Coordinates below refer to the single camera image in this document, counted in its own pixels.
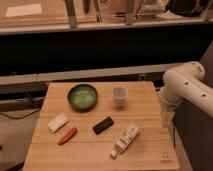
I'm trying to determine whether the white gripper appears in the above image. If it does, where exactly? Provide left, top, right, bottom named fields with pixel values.
left=160, top=100, right=175, bottom=128

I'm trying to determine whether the black eraser block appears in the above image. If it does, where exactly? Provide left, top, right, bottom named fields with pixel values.
left=93, top=117, right=114, bottom=134

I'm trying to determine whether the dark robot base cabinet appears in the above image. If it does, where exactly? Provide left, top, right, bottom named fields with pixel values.
left=172, top=43, right=213, bottom=171

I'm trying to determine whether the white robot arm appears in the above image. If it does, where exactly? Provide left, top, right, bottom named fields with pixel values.
left=158, top=61, right=213, bottom=128

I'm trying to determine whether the green ceramic bowl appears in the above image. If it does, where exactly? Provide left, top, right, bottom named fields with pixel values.
left=67, top=84, right=98, bottom=111

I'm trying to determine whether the white tube with label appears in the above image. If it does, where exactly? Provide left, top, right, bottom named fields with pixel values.
left=110, top=124, right=139, bottom=159

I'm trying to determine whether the black cable on floor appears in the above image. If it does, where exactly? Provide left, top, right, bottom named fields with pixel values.
left=0, top=108, right=42, bottom=120

